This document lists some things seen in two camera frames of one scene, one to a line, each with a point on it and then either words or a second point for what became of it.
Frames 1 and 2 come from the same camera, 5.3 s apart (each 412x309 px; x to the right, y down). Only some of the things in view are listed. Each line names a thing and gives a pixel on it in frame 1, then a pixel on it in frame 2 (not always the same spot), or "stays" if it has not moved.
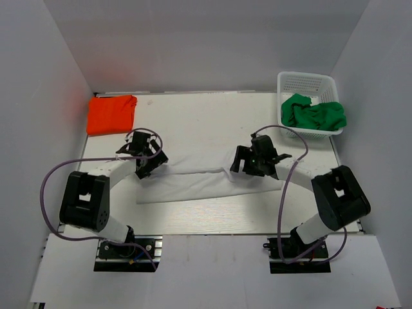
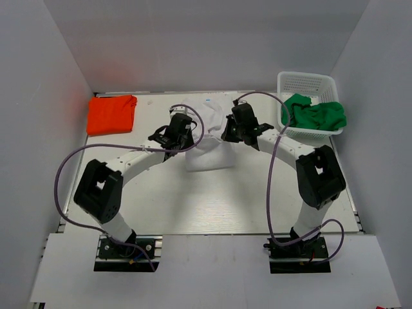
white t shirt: (199, 168) → (213, 152)
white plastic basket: (319, 87) stays
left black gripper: (157, 161) → (190, 143)
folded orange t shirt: (110, 114) stays
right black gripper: (243, 152) → (226, 135)
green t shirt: (297, 111) stays
